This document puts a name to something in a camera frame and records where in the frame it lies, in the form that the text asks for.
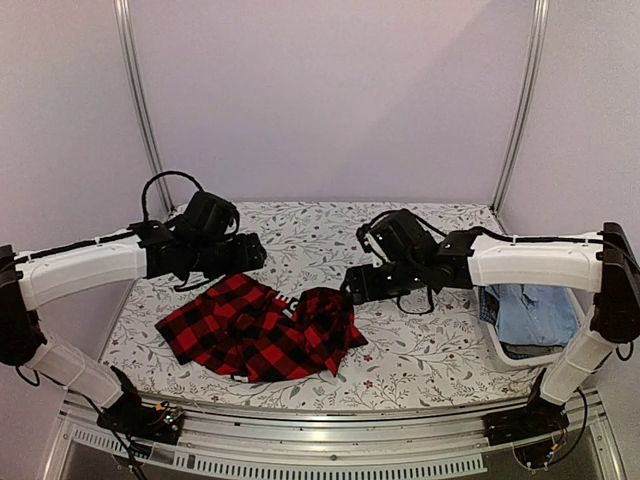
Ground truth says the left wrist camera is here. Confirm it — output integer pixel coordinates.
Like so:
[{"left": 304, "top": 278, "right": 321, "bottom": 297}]
[{"left": 175, "top": 191, "right": 239, "bottom": 240}]

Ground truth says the dark checked shirt in basket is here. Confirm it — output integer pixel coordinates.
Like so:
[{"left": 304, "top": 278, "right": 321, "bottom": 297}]
[{"left": 477, "top": 287, "right": 500, "bottom": 326}]

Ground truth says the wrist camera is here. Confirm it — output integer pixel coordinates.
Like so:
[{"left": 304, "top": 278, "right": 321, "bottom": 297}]
[
  {"left": 175, "top": 191, "right": 239, "bottom": 240},
  {"left": 356, "top": 209, "right": 438, "bottom": 264}
]

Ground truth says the aluminium frame post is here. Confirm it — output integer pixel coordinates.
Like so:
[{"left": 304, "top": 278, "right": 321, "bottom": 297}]
[
  {"left": 112, "top": 0, "right": 175, "bottom": 213},
  {"left": 491, "top": 0, "right": 550, "bottom": 216}
]

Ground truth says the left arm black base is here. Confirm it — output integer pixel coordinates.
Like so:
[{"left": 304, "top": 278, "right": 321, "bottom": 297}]
[{"left": 97, "top": 366, "right": 185, "bottom": 445}]

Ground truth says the floral patterned table cloth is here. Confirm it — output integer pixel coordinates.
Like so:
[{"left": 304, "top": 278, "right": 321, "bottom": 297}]
[{"left": 101, "top": 202, "right": 538, "bottom": 412}]

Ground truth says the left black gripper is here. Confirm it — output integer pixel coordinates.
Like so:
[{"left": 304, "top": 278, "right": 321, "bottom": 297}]
[{"left": 189, "top": 233, "right": 267, "bottom": 281}]

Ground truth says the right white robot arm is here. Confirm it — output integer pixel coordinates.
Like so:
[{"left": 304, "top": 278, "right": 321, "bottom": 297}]
[{"left": 341, "top": 223, "right": 639, "bottom": 436}]

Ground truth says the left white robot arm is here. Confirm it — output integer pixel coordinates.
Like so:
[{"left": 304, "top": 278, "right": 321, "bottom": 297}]
[{"left": 1, "top": 221, "right": 266, "bottom": 434}]

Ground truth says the light blue collared shirt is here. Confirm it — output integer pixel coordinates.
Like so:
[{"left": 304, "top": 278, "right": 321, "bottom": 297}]
[{"left": 487, "top": 284, "right": 580, "bottom": 347}]

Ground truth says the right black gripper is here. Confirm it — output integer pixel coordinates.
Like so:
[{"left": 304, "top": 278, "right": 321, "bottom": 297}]
[{"left": 339, "top": 259, "right": 425, "bottom": 307}]

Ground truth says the right aluminium frame post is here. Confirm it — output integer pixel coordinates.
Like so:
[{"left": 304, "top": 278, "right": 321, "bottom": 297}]
[{"left": 491, "top": 0, "right": 550, "bottom": 216}]

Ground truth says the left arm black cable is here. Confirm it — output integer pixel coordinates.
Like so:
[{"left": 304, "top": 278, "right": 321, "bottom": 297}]
[{"left": 139, "top": 170, "right": 206, "bottom": 226}]

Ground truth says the left aluminium frame post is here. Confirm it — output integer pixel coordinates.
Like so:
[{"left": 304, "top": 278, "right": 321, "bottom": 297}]
[{"left": 112, "top": 0, "right": 175, "bottom": 213}]

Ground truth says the red black plaid shirt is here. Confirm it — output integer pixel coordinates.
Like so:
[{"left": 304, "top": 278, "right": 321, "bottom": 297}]
[{"left": 155, "top": 274, "right": 368, "bottom": 383}]

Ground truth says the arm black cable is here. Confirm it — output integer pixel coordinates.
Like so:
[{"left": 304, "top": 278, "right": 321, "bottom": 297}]
[
  {"left": 139, "top": 170, "right": 206, "bottom": 226},
  {"left": 397, "top": 289, "right": 435, "bottom": 316}
]

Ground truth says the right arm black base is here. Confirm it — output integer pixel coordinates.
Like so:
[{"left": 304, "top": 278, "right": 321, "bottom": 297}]
[{"left": 482, "top": 392, "right": 569, "bottom": 446}]

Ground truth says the aluminium front rail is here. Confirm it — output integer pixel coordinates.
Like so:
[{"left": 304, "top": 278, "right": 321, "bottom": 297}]
[{"left": 42, "top": 388, "right": 631, "bottom": 479}]

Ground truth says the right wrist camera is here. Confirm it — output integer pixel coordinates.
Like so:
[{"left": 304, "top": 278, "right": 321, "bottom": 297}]
[{"left": 356, "top": 209, "right": 438, "bottom": 264}]

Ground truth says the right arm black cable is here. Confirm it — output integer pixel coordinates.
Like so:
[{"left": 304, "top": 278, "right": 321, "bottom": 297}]
[{"left": 397, "top": 289, "right": 435, "bottom": 316}]

